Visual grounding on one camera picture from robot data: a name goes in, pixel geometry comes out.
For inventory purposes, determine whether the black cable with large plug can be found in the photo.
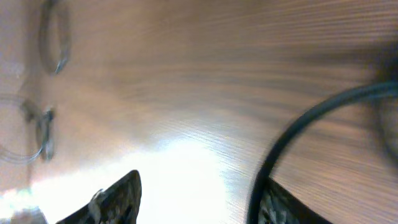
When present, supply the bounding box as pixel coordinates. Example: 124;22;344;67
0;0;72;165

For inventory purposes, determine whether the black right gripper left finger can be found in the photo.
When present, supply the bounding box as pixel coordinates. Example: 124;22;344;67
57;170;142;224

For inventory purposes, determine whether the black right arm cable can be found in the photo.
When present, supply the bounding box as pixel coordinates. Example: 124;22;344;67
247;81;398;224

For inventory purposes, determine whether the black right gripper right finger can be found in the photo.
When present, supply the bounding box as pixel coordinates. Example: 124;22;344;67
258;178;331;224

